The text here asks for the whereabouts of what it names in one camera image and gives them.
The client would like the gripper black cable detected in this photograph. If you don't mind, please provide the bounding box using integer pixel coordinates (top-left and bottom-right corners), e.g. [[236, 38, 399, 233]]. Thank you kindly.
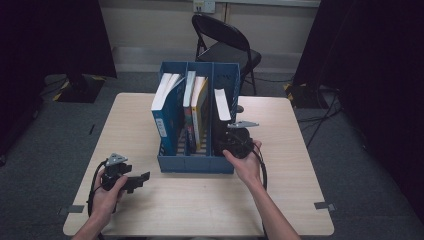
[[251, 148, 269, 192], [86, 159, 109, 218]]

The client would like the person's left hand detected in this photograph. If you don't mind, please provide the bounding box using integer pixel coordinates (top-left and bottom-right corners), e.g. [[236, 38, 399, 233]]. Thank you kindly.
[[89, 168, 129, 225]]

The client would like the black floor cable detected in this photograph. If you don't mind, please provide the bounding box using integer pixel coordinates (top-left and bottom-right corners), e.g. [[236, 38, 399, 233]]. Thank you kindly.
[[296, 86, 343, 149]]

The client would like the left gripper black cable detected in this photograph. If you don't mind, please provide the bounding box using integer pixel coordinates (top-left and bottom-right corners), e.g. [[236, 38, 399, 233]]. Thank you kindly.
[[86, 159, 109, 218]]

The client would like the yellow book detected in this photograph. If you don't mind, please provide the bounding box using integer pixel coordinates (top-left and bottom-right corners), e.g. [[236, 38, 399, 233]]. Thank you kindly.
[[190, 76, 210, 151]]

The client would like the blue book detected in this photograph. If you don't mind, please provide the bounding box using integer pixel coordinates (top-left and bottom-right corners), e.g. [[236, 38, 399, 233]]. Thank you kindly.
[[150, 73, 188, 157]]

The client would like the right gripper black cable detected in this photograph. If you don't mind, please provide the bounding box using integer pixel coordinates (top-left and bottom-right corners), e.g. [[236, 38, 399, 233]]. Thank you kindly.
[[251, 148, 269, 192]]

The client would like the blue plastic file rack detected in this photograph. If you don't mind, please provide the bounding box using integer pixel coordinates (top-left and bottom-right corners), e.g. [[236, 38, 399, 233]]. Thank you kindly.
[[157, 60, 242, 174]]

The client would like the person's right hand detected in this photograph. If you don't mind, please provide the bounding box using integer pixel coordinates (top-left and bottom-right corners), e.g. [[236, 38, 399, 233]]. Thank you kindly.
[[222, 139, 264, 190]]

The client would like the white wall socket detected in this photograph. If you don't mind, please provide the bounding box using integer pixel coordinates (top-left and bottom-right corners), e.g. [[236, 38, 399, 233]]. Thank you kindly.
[[193, 0, 217, 14]]

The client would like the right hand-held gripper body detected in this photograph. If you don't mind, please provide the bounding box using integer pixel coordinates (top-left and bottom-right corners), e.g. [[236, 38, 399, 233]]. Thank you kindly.
[[226, 120, 260, 160]]

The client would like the black stand base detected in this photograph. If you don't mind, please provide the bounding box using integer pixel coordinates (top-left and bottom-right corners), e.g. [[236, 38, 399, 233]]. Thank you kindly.
[[283, 81, 331, 109], [52, 73, 106, 104]]

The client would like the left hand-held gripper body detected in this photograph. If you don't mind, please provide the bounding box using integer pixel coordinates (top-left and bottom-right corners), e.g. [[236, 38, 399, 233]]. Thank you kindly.
[[100, 152, 133, 193]]

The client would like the grey tape strip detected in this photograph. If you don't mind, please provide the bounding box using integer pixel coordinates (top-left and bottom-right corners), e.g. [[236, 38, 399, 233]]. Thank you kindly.
[[314, 201, 337, 213], [58, 204, 85, 216]]

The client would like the black curtain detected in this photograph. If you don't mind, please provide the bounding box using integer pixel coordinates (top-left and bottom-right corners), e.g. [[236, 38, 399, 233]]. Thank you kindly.
[[0, 0, 118, 158], [293, 0, 424, 221]]

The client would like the black book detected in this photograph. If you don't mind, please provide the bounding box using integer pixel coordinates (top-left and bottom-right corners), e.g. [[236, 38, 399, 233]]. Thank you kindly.
[[211, 87, 236, 158]]

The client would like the red illustrated book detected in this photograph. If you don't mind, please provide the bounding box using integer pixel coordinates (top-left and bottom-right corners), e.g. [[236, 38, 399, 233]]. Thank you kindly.
[[182, 70, 198, 155]]

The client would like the black folding chair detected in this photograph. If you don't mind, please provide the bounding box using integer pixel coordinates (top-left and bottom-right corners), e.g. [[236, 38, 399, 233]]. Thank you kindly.
[[191, 13, 263, 114]]

